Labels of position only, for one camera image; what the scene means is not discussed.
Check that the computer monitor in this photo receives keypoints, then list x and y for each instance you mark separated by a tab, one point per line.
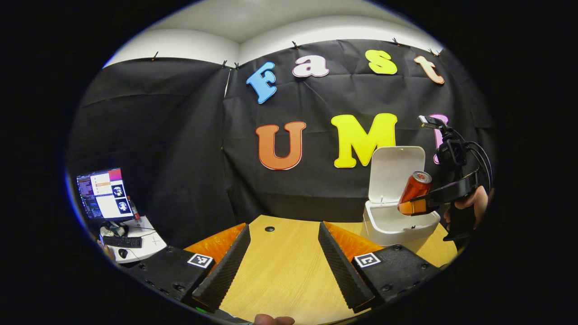
104	194

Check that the white desktop garbage bin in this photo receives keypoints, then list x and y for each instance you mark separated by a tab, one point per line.
393	167

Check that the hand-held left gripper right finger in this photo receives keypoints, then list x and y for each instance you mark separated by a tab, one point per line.
343	271

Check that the small red bottle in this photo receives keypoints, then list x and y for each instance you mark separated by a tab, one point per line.
134	211

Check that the wooden desktop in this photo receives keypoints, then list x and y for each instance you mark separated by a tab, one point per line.
284	271

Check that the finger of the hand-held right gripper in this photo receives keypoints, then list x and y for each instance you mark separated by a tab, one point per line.
447	194

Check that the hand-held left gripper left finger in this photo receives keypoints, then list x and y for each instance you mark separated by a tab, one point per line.
228	271

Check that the white side table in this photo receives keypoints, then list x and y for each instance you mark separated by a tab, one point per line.
151	241

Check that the black backdrop cloth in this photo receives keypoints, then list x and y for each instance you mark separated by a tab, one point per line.
171	135

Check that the black computer mouse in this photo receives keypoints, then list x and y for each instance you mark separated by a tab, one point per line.
123	253

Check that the red pop can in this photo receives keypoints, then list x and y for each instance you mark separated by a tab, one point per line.
415	187

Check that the black keyboard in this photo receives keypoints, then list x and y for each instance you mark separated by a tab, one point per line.
122	241

